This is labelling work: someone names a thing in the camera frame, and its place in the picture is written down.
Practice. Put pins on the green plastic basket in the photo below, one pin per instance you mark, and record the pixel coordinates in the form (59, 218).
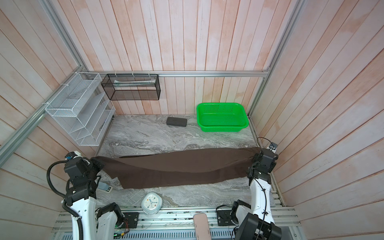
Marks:
(221, 117)

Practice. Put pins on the dark grey rectangular case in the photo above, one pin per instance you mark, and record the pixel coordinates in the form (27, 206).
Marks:
(178, 122)

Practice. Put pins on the brown trousers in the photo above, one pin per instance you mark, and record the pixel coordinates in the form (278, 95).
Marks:
(190, 167)

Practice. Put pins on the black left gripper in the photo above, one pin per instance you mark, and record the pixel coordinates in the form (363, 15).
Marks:
(94, 160)

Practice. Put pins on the black wire mesh basket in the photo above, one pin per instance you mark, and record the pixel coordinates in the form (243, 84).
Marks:
(132, 87)

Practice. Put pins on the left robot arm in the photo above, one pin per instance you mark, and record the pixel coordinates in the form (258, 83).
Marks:
(88, 222)

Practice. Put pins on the white alarm clock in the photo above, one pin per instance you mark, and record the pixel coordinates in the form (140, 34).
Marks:
(151, 203)

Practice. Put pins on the white wire mesh shelf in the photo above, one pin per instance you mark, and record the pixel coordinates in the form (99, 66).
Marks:
(81, 111)

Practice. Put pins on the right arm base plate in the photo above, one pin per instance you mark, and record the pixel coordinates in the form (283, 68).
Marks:
(224, 218)

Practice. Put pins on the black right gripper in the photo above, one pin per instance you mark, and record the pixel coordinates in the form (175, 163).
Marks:
(256, 157)

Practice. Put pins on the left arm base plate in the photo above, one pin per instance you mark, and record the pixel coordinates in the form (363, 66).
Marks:
(130, 221)

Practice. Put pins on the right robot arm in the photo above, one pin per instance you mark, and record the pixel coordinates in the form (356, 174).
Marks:
(255, 220)

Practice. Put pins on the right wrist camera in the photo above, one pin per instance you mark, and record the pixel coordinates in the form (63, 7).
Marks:
(270, 157)

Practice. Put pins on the pink flat device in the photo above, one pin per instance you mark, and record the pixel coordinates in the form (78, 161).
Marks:
(202, 227)

